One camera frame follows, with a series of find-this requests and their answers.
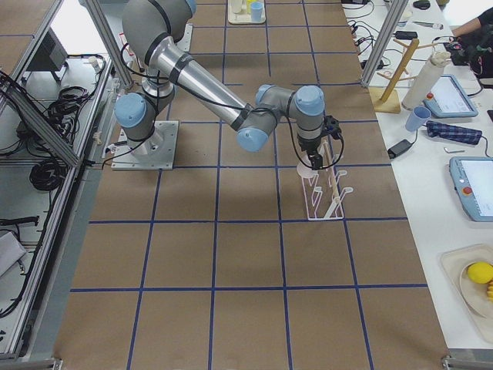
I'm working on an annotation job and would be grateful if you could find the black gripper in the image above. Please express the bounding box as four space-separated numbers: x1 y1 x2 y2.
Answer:
297 135 323 170

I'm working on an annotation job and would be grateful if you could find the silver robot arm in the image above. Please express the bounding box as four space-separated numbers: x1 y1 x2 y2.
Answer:
122 1 325 170

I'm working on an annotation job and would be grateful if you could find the light blue cup on desk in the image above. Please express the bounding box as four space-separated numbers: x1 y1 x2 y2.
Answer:
404 106 431 132

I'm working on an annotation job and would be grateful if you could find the light blue cup near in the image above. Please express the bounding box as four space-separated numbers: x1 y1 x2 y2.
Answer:
250 2 263 23

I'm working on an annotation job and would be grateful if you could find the cream plastic cup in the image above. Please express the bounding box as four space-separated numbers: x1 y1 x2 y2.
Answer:
230 0 243 14

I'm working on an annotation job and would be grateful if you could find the black power adapter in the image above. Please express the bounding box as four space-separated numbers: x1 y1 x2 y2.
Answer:
387 139 413 160

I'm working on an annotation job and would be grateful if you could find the wooden mug tree stand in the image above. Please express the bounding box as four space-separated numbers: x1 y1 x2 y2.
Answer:
369 38 434 114

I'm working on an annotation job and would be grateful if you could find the folded blue umbrella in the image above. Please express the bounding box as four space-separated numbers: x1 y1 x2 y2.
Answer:
426 121 482 145

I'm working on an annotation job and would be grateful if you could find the white tall bottle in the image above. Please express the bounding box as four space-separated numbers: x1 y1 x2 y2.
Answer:
401 51 451 110

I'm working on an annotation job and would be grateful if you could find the beige plastic tray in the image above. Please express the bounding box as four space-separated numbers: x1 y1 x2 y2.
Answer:
227 0 266 25

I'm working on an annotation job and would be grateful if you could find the blue teach pendant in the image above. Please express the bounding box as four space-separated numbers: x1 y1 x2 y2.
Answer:
449 156 492 222
423 74 478 118

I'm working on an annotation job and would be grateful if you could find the yellow lemon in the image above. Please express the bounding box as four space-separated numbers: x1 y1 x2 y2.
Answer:
467 261 493 284

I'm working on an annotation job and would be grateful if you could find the beige tray with plate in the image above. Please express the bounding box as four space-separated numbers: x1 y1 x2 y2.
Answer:
441 244 492 344

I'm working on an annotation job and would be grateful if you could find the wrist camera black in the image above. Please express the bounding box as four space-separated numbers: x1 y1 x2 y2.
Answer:
324 115 343 140

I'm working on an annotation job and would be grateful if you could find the white wire cup rack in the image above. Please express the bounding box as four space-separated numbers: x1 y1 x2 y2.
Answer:
300 167 354 221

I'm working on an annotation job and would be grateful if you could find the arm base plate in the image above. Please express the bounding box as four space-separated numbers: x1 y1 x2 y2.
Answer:
111 121 179 170

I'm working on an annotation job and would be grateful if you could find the aluminium frame post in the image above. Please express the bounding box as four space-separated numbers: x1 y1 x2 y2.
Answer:
361 0 408 87

